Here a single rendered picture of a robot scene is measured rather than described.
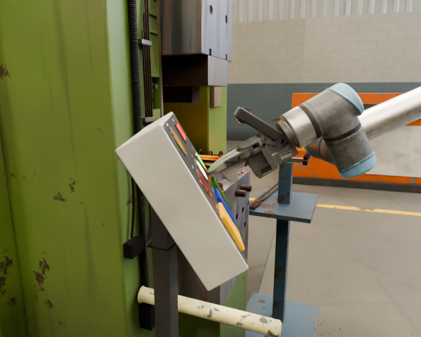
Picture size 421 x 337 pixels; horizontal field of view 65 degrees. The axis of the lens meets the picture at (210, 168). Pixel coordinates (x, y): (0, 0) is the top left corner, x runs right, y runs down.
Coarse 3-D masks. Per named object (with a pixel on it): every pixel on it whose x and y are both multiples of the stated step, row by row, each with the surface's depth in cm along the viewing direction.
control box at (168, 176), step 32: (160, 128) 49; (128, 160) 49; (160, 160) 50; (192, 160) 63; (160, 192) 51; (192, 192) 51; (192, 224) 52; (224, 224) 55; (192, 256) 53; (224, 256) 54
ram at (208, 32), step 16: (160, 0) 103; (176, 0) 101; (192, 0) 99; (208, 0) 103; (224, 0) 115; (160, 16) 104; (176, 16) 102; (192, 16) 100; (208, 16) 104; (224, 16) 117; (176, 32) 103; (192, 32) 101; (208, 32) 105; (224, 32) 118; (176, 48) 104; (192, 48) 102; (208, 48) 106; (224, 48) 119
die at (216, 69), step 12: (168, 60) 111; (180, 60) 110; (192, 60) 108; (204, 60) 107; (216, 60) 113; (168, 72) 112; (180, 72) 111; (192, 72) 109; (204, 72) 108; (216, 72) 114; (168, 84) 113; (180, 84) 112; (192, 84) 110; (204, 84) 108; (216, 84) 115
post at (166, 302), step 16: (160, 224) 68; (160, 240) 69; (160, 256) 70; (160, 272) 71; (176, 272) 74; (160, 288) 72; (176, 288) 75; (160, 304) 73; (176, 304) 75; (160, 320) 74; (176, 320) 76; (160, 336) 75; (176, 336) 77
